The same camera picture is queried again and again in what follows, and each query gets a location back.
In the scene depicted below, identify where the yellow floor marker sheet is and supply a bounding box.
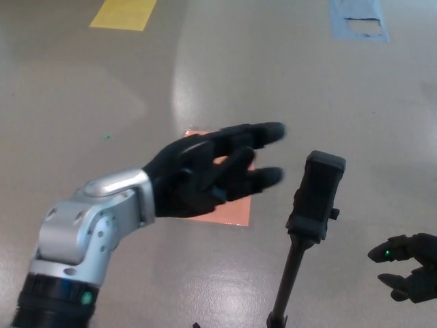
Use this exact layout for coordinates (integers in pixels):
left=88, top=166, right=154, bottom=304
left=88, top=0, right=158, bottom=32

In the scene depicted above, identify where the torn blue floor marker sheet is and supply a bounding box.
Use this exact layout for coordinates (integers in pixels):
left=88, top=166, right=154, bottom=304
left=328, top=0, right=390, bottom=44

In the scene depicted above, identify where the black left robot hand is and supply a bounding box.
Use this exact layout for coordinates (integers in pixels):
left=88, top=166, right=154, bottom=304
left=141, top=121, right=287, bottom=219

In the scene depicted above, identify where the orange floor marker sheet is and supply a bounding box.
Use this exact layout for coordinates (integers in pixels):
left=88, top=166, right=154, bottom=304
left=183, top=128, right=253, bottom=228

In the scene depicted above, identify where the black phone stand tripod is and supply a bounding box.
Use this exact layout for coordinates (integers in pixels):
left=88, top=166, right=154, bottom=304
left=266, top=150, right=347, bottom=328

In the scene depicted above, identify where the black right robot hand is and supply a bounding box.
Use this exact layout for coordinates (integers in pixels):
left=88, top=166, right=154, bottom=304
left=367, top=232, right=437, bottom=305

